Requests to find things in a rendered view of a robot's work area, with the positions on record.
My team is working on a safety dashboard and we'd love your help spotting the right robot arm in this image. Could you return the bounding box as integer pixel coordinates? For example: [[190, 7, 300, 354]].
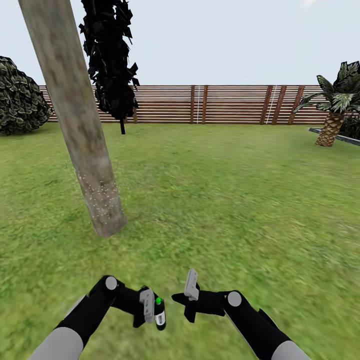
[[157, 268, 311, 360]]

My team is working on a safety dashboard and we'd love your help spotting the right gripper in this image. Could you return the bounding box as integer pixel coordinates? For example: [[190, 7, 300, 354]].
[[171, 283, 211, 323]]

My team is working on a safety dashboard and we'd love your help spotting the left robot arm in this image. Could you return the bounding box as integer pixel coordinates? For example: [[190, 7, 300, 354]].
[[26, 275, 160, 360]]

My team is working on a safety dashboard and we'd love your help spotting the pesticide atomizer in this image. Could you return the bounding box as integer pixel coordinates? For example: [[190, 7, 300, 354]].
[[153, 297, 166, 330]]

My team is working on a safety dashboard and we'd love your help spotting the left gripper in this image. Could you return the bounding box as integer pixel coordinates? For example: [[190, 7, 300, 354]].
[[122, 286, 160, 329]]

